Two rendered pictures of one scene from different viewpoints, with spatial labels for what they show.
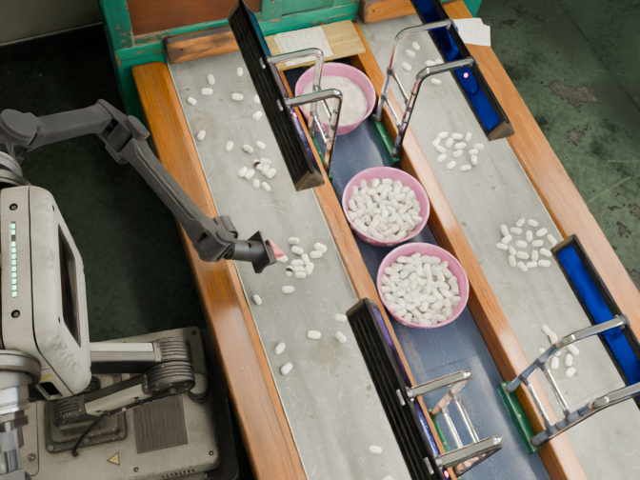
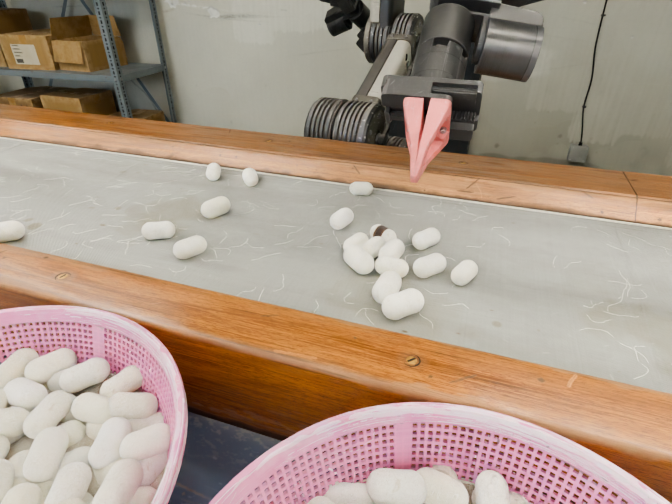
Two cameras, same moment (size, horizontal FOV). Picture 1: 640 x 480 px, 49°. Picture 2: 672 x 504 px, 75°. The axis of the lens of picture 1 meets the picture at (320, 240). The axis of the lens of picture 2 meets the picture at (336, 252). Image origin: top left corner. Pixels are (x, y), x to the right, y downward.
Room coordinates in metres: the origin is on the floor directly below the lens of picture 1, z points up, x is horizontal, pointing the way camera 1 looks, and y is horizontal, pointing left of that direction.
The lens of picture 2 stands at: (1.15, -0.24, 0.98)
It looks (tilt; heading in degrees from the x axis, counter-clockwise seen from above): 32 degrees down; 138
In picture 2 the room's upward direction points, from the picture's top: straight up
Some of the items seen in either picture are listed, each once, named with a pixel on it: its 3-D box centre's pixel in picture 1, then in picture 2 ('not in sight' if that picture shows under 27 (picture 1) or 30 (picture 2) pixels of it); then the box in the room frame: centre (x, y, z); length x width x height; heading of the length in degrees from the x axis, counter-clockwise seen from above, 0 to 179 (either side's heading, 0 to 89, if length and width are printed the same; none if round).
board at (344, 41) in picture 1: (313, 45); not in sight; (1.72, 0.14, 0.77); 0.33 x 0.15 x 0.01; 119
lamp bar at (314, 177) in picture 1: (273, 89); not in sight; (1.25, 0.20, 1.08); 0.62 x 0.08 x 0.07; 29
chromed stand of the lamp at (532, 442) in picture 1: (573, 387); not in sight; (0.63, -0.70, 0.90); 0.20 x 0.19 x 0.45; 29
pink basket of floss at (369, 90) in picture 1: (333, 102); not in sight; (1.53, 0.04, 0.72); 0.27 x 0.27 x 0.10
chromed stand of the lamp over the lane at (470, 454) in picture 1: (430, 438); not in sight; (0.44, -0.35, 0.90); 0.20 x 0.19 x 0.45; 29
